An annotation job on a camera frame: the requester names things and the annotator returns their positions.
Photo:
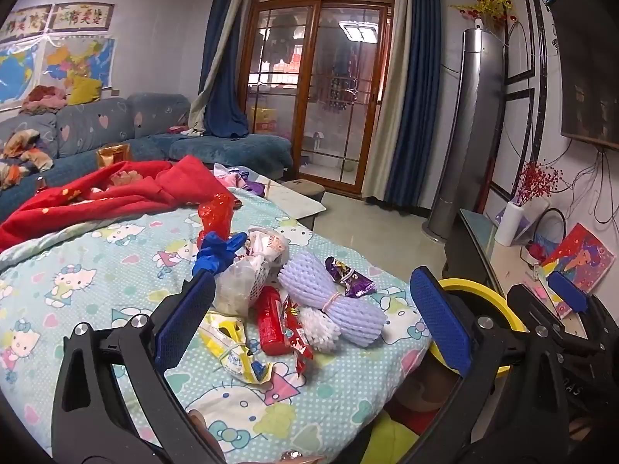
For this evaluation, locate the white marble coffee table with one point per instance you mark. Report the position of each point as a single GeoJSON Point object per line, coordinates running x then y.
{"type": "Point", "coordinates": [296, 206]}

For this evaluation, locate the red candy wrapper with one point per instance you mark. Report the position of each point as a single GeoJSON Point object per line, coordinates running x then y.
{"type": "Point", "coordinates": [295, 336]}

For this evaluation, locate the china wall map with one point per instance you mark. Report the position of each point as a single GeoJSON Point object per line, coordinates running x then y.
{"type": "Point", "coordinates": [66, 58]}

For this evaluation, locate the hello kitty bed sheet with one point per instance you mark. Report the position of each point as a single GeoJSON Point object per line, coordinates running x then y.
{"type": "Point", "coordinates": [104, 274]}

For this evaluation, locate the silver tower air conditioner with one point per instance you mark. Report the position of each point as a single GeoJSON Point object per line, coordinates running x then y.
{"type": "Point", "coordinates": [476, 114]}

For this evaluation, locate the red mesh plastic bag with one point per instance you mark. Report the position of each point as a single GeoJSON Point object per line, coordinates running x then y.
{"type": "Point", "coordinates": [216, 217]}

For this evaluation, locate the wooden glass sliding door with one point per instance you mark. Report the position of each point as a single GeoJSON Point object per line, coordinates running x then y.
{"type": "Point", "coordinates": [313, 72]}

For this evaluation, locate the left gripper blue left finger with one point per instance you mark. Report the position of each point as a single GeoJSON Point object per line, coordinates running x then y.
{"type": "Point", "coordinates": [176, 319]}

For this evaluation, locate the wall mounted television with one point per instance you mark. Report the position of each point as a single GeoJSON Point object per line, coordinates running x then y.
{"type": "Point", "coordinates": [588, 48]}

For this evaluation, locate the blue rubber glove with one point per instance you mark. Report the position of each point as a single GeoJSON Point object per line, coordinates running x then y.
{"type": "Point", "coordinates": [216, 254]}

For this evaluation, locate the purple clothes pile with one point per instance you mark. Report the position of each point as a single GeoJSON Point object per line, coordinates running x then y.
{"type": "Point", "coordinates": [237, 178]}

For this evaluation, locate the yellow snack wrapper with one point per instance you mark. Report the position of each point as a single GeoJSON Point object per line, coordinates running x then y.
{"type": "Point", "coordinates": [225, 338]}

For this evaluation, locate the clear printed plastic bag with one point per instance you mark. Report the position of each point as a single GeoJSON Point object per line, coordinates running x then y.
{"type": "Point", "coordinates": [239, 286]}

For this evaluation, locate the blue left curtain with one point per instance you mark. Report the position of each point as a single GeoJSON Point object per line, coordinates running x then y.
{"type": "Point", "coordinates": [216, 111]}

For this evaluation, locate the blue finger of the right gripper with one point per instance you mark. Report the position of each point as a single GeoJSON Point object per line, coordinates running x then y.
{"type": "Point", "coordinates": [566, 291]}

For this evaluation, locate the blue right curtain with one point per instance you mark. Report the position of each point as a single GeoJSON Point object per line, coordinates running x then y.
{"type": "Point", "coordinates": [421, 95]}

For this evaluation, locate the blue curtain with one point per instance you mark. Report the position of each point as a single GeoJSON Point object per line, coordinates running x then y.
{"type": "Point", "coordinates": [421, 95]}
{"type": "Point", "coordinates": [216, 111]}

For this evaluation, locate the blue grey sofa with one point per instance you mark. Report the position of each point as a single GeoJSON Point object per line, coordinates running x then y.
{"type": "Point", "coordinates": [142, 121]}

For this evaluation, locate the yellow cushion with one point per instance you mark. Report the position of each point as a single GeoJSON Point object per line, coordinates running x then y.
{"type": "Point", "coordinates": [84, 91]}

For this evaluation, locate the framed embroidery picture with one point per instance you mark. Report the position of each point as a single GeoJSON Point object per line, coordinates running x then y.
{"type": "Point", "coordinates": [81, 16]}

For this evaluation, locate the red blanket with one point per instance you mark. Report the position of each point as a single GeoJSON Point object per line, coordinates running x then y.
{"type": "Point", "coordinates": [129, 188]}

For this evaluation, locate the yellow artificial flowers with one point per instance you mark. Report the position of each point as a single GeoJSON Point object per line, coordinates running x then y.
{"type": "Point", "coordinates": [494, 14]}

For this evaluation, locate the yellow rim trash bin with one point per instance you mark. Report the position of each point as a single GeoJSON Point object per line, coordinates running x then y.
{"type": "Point", "coordinates": [487, 316]}

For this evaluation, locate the purple candy wrapper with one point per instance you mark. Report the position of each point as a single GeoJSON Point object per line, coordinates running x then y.
{"type": "Point", "coordinates": [354, 283]}

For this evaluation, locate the red snack tube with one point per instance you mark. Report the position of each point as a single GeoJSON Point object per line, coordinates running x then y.
{"type": "Point", "coordinates": [271, 320]}

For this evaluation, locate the world wall map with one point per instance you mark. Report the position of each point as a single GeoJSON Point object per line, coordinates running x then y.
{"type": "Point", "coordinates": [17, 69]}

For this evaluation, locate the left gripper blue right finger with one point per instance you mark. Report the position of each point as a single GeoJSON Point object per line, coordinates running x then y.
{"type": "Point", "coordinates": [447, 330]}

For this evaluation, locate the colourful diamond painting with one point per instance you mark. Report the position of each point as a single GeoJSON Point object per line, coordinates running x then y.
{"type": "Point", "coordinates": [581, 257]}

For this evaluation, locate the white ribbed vase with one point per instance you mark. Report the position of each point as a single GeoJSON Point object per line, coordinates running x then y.
{"type": "Point", "coordinates": [507, 227]}

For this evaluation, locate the white foam fruit net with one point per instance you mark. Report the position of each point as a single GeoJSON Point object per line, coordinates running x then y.
{"type": "Point", "coordinates": [320, 331]}

